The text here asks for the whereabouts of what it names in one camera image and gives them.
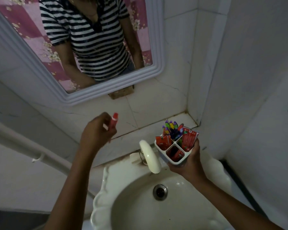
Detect person's left forearm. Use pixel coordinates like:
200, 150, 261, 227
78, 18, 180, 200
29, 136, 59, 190
44, 142, 97, 230

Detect white faucet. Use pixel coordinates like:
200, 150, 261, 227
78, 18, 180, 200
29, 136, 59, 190
130, 140, 162, 175

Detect person's right hand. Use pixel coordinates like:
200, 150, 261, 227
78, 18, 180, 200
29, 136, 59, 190
168, 138, 208, 184

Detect bunch of purple green toothbrushes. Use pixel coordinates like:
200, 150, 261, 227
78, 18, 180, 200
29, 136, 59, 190
162, 120, 184, 142

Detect person's right forearm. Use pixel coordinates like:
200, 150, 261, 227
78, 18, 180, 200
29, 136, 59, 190
186, 176, 286, 230

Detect red capped tube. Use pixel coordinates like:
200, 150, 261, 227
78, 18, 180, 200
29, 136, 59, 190
103, 112, 119, 131

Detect person's left hand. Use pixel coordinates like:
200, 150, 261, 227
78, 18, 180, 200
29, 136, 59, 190
80, 112, 118, 154

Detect metal sink drain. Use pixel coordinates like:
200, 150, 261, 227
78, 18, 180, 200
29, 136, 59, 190
153, 184, 168, 201

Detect red toothpaste tube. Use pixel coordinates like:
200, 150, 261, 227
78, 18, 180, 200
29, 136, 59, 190
156, 135, 174, 150
167, 147, 185, 162
181, 126, 199, 152

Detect white ceramic sink basin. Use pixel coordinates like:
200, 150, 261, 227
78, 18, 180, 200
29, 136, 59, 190
90, 151, 233, 230

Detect white four-compartment holder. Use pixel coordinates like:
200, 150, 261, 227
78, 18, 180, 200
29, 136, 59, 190
154, 132, 200, 166

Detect white wall pipe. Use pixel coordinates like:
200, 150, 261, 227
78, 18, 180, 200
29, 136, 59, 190
0, 116, 96, 199

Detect brown wooden block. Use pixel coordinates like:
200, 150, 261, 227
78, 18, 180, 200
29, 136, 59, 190
108, 85, 135, 100

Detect white framed wall mirror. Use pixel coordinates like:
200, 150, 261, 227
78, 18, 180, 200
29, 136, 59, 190
0, 0, 165, 107

